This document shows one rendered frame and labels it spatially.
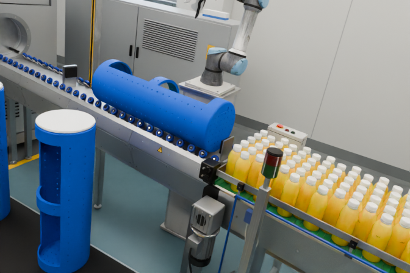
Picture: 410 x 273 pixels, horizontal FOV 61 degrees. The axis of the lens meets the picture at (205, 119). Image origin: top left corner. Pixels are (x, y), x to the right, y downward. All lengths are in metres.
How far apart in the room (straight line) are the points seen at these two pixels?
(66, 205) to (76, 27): 2.92
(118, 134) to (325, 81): 2.91
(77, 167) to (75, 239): 0.45
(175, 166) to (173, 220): 0.86
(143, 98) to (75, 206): 0.67
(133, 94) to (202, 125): 0.48
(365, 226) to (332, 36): 3.12
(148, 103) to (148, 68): 1.96
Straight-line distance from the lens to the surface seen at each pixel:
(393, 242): 1.55
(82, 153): 1.82
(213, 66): 2.22
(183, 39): 3.58
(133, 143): 2.08
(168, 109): 1.84
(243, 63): 2.15
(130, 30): 3.97
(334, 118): 4.52
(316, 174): 1.60
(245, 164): 1.60
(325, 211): 1.57
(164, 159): 1.95
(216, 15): 3.58
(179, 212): 2.64
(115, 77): 2.12
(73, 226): 2.05
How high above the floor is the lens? 1.79
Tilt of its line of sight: 21 degrees down
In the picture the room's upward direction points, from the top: 10 degrees clockwise
